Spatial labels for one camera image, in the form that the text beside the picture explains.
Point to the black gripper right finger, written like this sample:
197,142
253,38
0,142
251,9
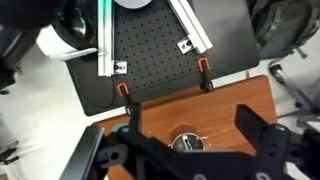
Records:
250,123

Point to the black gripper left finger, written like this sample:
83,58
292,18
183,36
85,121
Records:
135,116

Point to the orange black bar clamp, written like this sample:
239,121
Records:
124,95
205,75

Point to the grey metal chair base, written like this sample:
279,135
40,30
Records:
290,88

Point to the black perforated breadboard table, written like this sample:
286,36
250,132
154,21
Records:
150,50

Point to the dark grey backpack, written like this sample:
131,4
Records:
283,26

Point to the dark grey floor equipment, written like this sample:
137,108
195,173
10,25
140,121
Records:
13,56

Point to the aluminium extrusion rail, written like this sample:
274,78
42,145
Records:
106,40
195,30

